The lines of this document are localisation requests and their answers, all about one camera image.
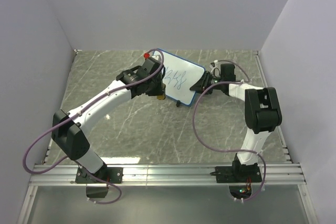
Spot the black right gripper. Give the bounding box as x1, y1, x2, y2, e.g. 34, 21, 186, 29
189, 71, 224, 95

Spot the yellow black whiteboard eraser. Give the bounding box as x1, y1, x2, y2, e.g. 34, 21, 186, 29
156, 84, 166, 100

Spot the blue framed whiteboard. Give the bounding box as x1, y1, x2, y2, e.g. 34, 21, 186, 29
153, 49, 205, 106

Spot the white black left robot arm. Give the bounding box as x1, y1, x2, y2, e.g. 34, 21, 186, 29
52, 66, 165, 183

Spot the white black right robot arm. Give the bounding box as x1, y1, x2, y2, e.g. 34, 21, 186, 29
190, 70, 282, 183

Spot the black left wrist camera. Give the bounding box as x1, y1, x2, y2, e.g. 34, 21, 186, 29
138, 57, 161, 78

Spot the aluminium front rail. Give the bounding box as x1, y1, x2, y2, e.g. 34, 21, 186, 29
29, 163, 306, 187

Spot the aluminium rail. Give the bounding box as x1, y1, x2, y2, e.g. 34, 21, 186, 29
253, 50, 293, 164
29, 163, 306, 187

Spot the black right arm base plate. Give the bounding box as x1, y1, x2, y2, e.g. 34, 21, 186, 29
210, 166, 262, 184

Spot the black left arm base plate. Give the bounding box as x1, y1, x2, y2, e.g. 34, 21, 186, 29
75, 166, 123, 184

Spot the aluminium right side rail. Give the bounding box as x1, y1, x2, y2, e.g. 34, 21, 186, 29
253, 50, 293, 164

